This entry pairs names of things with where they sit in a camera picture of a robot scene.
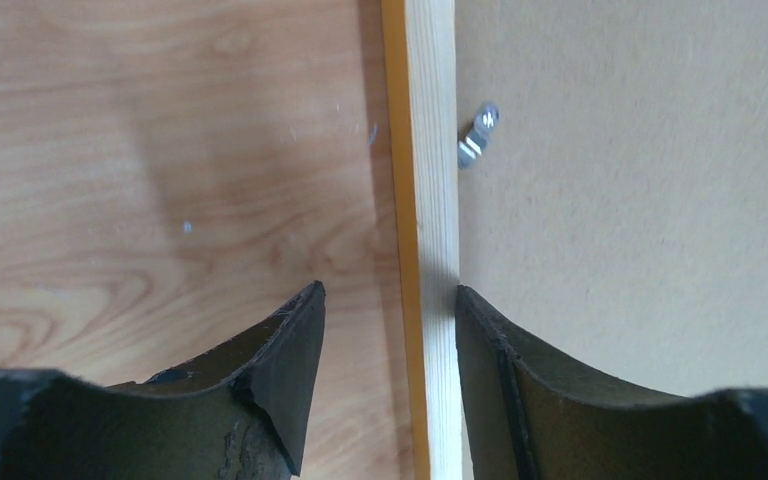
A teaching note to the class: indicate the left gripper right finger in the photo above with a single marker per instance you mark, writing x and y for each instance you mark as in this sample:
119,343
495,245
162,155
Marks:
534,412

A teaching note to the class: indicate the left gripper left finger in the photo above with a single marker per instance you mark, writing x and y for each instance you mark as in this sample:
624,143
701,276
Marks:
240,410

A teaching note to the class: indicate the brown backing board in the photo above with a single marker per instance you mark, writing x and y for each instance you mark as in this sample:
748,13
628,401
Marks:
620,211

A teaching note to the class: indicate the wooden picture frame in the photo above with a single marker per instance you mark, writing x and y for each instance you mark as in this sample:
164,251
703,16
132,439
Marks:
420,56

